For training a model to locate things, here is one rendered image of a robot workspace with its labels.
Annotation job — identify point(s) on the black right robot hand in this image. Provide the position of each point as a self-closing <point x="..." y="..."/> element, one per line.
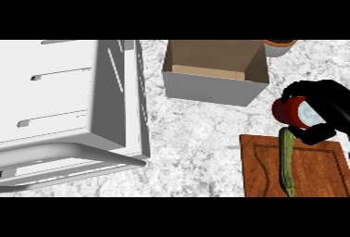
<point x="330" y="94"/>

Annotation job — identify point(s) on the red can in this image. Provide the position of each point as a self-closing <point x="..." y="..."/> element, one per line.
<point x="296" y="112"/>

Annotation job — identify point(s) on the brown wooden cutting board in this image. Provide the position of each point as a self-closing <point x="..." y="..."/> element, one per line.
<point x="319" y="172"/>

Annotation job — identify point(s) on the open cardboard box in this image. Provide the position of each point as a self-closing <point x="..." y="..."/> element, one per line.
<point x="217" y="74"/>

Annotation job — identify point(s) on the pale pot with orange rim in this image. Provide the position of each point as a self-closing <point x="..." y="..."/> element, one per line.
<point x="279" y="47"/>

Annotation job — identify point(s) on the green cucumber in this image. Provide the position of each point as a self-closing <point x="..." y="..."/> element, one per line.
<point x="286" y="160"/>

